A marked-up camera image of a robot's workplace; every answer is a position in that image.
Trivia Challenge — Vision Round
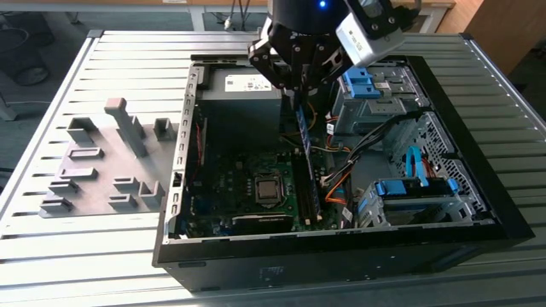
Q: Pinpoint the grey parts rack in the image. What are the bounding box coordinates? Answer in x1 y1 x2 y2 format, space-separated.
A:
37 97 180 219

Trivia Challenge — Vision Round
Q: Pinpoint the grey power supply unit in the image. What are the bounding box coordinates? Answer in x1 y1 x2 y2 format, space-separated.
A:
197 67 283 145

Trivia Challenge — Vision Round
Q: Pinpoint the black RAM slot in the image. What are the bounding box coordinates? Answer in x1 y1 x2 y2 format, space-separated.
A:
293 148 308 224

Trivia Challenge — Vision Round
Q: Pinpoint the short white frame wooden desk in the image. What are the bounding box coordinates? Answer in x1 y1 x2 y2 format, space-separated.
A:
403 0 456 35

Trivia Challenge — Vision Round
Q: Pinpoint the black cable bundle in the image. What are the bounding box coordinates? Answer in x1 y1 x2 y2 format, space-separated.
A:
323 113 422 186

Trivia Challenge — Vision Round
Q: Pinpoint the black graphics card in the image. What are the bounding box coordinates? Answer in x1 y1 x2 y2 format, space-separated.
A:
232 214 295 236

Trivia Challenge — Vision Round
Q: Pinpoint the black open PC case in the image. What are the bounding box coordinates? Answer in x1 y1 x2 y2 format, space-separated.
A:
152 53 535 292

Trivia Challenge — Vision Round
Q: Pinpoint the orange flat wire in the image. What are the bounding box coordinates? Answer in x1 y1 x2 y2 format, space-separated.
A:
325 169 355 204

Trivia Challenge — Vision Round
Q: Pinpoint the green motherboard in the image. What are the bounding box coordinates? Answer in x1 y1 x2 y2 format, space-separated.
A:
187 145 341 236

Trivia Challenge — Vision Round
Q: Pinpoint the dark wheeled cart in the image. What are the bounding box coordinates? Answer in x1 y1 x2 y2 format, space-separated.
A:
0 12 56 87

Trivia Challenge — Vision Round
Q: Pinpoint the CPU socket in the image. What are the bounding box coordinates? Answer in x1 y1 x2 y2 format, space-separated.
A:
253 173 287 206

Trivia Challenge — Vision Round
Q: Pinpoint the empty blue disk carrier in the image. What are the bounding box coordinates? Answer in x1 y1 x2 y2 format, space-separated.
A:
340 65 383 99

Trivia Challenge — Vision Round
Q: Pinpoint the silver CPU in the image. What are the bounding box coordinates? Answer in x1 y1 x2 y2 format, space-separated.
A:
257 180 279 198

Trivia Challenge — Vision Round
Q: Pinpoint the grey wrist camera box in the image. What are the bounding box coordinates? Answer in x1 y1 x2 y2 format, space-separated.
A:
335 0 407 68

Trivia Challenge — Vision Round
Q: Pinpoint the brown wooden cabinet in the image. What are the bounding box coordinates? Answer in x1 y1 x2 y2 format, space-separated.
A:
434 0 546 76

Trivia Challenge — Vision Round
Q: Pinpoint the hard disk in blue carrier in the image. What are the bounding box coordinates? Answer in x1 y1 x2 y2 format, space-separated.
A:
373 177 459 198

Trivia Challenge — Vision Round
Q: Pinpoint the small grey metal disk bay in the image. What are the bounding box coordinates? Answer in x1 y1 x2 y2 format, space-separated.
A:
357 178 487 226

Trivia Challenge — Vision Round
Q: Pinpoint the large grey metal drive cage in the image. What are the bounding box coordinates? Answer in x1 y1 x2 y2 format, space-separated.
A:
332 63 430 138

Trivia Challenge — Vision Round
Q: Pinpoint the blue flat wire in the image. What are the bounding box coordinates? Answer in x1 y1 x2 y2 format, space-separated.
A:
404 145 430 188

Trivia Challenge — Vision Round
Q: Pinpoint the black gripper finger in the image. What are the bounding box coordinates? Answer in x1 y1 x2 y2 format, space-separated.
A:
303 43 357 97
247 30 308 97

